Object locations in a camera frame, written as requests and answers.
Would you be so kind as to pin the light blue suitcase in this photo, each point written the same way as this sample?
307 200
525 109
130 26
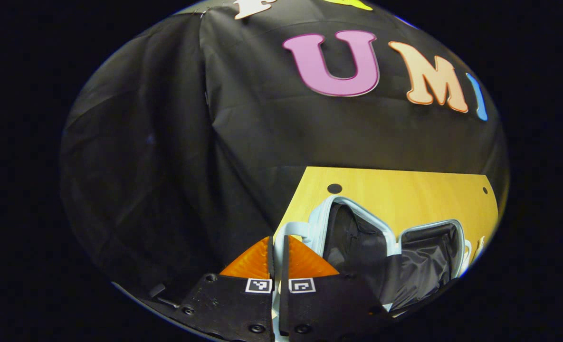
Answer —
357 237

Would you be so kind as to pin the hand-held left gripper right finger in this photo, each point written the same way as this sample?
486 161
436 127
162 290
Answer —
284 263

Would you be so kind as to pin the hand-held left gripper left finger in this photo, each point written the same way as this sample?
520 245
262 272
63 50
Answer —
271 263

